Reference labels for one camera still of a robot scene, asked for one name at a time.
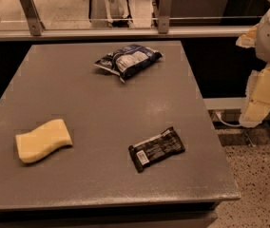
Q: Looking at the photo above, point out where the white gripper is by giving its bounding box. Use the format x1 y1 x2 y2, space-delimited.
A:
236 9 270 128

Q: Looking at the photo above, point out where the black rxbar chocolate wrapper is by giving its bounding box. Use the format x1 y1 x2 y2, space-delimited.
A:
128 127 185 173

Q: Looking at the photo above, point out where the blue chip bag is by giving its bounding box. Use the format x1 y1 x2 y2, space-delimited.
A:
94 44 163 82

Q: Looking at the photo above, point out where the yellow sponge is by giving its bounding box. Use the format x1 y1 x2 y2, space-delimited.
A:
15 119 73 163

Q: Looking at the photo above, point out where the white cable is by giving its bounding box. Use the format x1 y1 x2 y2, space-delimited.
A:
215 110 242 128

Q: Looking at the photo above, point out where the horizontal metal rail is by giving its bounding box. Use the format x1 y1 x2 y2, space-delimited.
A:
0 26 251 41

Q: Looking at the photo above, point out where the right metal rail bracket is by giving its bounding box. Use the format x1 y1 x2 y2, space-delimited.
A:
158 0 172 34

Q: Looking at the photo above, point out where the metal rail bracket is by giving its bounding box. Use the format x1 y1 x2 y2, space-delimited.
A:
19 0 44 36
158 0 172 34

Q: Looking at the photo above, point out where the left metal rail bracket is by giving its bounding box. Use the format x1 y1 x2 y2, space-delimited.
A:
19 0 44 36

